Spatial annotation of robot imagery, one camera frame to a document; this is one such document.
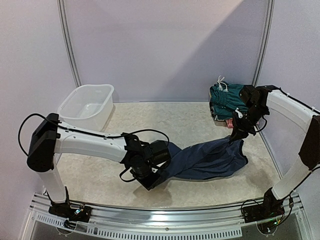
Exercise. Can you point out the pink folded garment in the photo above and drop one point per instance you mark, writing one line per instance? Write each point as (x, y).
(229, 123)

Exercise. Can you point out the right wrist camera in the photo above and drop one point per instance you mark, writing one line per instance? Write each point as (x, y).
(249, 95)

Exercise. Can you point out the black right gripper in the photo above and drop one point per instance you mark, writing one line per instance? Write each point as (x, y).
(240, 127)

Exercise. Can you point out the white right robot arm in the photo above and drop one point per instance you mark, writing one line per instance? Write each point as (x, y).
(296, 131)

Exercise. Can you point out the navy blue garment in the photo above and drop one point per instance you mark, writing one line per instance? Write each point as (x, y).
(205, 161)

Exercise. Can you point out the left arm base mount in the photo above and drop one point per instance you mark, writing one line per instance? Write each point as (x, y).
(72, 214)

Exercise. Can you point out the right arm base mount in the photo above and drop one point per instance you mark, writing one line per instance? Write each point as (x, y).
(269, 214)

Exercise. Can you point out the aluminium front rail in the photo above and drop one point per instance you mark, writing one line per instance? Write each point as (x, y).
(222, 222)

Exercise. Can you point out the aluminium frame post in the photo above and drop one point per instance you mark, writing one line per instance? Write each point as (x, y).
(264, 41)
(61, 5)

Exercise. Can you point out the black white patterned garment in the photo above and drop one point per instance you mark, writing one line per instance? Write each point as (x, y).
(213, 113)

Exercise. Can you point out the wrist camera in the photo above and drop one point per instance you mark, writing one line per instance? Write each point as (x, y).
(249, 95)
(158, 152)

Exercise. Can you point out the right aluminium frame post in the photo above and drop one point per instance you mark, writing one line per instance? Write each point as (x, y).
(264, 41)

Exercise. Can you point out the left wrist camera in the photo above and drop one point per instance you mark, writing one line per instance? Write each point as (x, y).
(158, 152)

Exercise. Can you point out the white plastic laundry basket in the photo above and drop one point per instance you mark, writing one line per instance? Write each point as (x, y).
(88, 106)

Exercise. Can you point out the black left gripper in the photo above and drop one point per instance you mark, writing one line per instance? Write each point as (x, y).
(151, 183)

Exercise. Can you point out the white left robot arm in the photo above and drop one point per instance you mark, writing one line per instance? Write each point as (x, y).
(54, 136)

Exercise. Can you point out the left aluminium frame post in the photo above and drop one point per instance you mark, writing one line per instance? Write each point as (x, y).
(61, 5)

